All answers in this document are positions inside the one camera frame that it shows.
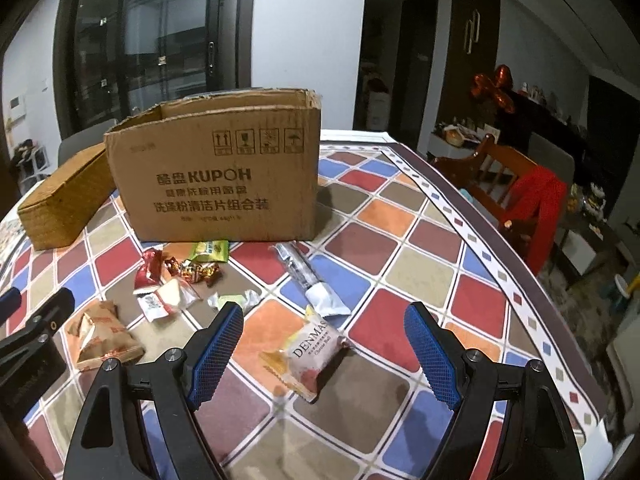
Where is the brown triangular snack packet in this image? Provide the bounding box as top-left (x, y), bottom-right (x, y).
top-left (65, 300), bottom-right (145, 372)

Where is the red small snack packet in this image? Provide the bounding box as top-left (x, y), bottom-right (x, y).
top-left (134, 248), bottom-right (163, 295)

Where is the pale green candy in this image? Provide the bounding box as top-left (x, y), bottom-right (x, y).
top-left (206, 289), bottom-right (260, 314)

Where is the white Denmark cheese packet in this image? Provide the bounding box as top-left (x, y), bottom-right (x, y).
top-left (258, 306), bottom-right (350, 403)

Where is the silver blue stick packet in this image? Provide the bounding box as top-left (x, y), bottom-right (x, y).
top-left (272, 242), bottom-right (350, 318)

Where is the red gold candy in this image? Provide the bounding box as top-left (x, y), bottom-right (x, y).
top-left (164, 257), bottom-right (222, 287)

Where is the green snack packet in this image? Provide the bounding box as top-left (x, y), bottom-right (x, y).
top-left (189, 240), bottom-right (229, 263)

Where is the woven wicker box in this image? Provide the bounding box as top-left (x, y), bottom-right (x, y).
top-left (17, 143), bottom-right (116, 252)

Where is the grey dining chair left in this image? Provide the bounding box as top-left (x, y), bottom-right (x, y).
top-left (58, 118), bottom-right (117, 166)

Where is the colourful diamond table mat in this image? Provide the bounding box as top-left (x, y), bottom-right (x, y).
top-left (1, 145), bottom-right (599, 479)

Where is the brown cardboard box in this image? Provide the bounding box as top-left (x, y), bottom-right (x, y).
top-left (104, 89), bottom-right (321, 243)

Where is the red garment on chair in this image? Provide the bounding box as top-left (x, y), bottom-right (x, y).
top-left (499, 166), bottom-right (568, 275)

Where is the wooden chair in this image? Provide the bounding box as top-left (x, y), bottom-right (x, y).
top-left (433, 134), bottom-right (542, 258)

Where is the glass sliding door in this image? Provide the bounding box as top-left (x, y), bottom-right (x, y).
top-left (53, 0), bottom-right (254, 139)

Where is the white low tv cabinet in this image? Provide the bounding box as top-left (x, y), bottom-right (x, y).
top-left (427, 125), bottom-right (485, 158)

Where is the red foil balloon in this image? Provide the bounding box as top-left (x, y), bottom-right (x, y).
top-left (471, 64), bottom-right (515, 114)

